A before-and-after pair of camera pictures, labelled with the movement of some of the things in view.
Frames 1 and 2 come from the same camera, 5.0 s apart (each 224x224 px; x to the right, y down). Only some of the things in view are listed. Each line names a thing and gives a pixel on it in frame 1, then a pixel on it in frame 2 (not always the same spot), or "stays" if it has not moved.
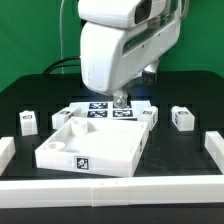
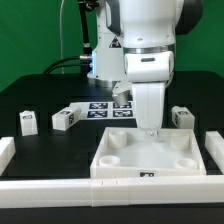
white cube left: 28,122 stays
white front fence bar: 114,191 stays
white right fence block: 214,144 stays
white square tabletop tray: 101,146 to 130,152
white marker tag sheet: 108,111 stays
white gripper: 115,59 to 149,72
